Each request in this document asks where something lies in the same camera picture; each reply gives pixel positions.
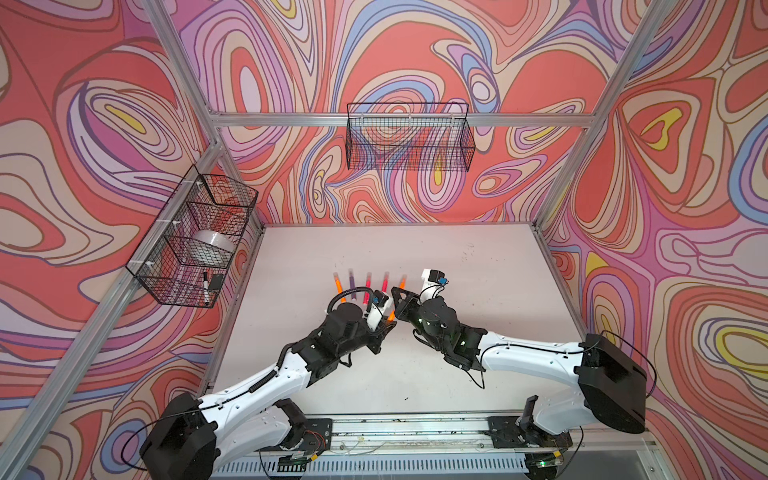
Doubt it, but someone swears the orange highlighter top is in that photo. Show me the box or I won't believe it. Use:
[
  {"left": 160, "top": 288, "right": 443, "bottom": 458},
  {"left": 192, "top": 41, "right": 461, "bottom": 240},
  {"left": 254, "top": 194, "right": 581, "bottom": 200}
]
[{"left": 333, "top": 272, "right": 345, "bottom": 294}]

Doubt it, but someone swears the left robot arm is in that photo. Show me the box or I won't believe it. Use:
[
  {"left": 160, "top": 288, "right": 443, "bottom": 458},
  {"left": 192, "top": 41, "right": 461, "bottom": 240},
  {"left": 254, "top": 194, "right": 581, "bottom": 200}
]
[{"left": 139, "top": 303, "right": 395, "bottom": 479}]

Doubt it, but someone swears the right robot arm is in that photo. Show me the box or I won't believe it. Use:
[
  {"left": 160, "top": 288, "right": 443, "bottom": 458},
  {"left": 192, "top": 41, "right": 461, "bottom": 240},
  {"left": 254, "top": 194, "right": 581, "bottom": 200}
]
[{"left": 391, "top": 288, "right": 648, "bottom": 446}]

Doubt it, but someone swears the black marker in basket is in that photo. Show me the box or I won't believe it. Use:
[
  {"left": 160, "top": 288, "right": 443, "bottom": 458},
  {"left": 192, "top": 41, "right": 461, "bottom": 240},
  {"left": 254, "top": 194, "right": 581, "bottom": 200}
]
[{"left": 202, "top": 271, "right": 211, "bottom": 307}]

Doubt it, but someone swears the white tape roll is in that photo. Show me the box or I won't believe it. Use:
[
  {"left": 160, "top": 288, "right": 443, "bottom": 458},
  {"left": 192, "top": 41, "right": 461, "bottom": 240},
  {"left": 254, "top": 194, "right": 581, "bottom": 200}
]
[{"left": 192, "top": 230, "right": 236, "bottom": 255}]

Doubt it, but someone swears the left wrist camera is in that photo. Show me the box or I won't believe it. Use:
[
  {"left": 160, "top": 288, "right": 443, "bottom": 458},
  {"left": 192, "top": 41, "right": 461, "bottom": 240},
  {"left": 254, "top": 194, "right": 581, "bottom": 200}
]
[{"left": 366, "top": 290, "right": 391, "bottom": 331}]

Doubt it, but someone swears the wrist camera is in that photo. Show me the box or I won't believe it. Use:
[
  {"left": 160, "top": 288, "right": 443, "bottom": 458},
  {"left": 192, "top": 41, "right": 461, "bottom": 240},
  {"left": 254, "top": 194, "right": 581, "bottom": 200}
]
[
  {"left": 419, "top": 269, "right": 449, "bottom": 301},
  {"left": 366, "top": 290, "right": 391, "bottom": 331}
]

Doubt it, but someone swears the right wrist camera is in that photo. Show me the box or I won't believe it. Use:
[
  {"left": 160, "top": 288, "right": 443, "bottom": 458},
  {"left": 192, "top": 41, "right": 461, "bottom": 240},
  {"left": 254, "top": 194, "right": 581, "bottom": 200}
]
[{"left": 419, "top": 269, "right": 449, "bottom": 301}]

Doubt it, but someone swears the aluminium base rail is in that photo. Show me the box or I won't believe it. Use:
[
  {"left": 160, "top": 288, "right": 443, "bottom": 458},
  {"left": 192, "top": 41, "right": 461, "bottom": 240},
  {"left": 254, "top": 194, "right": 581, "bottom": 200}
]
[{"left": 203, "top": 410, "right": 649, "bottom": 457}]

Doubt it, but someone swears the left black wire basket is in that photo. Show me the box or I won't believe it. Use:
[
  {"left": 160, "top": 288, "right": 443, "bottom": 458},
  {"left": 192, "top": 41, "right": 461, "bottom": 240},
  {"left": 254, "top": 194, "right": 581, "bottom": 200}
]
[{"left": 126, "top": 167, "right": 258, "bottom": 309}]

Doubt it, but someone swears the black wire basket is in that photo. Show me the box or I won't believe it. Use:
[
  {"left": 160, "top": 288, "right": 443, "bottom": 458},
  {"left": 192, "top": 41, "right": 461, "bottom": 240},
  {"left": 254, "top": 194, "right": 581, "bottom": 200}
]
[
  {"left": 126, "top": 167, "right": 258, "bottom": 309},
  {"left": 345, "top": 100, "right": 476, "bottom": 172}
]

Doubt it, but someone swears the back black wire basket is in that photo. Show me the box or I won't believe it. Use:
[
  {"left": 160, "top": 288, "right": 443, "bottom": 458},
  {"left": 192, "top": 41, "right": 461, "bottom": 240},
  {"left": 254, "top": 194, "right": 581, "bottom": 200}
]
[{"left": 345, "top": 100, "right": 476, "bottom": 172}]

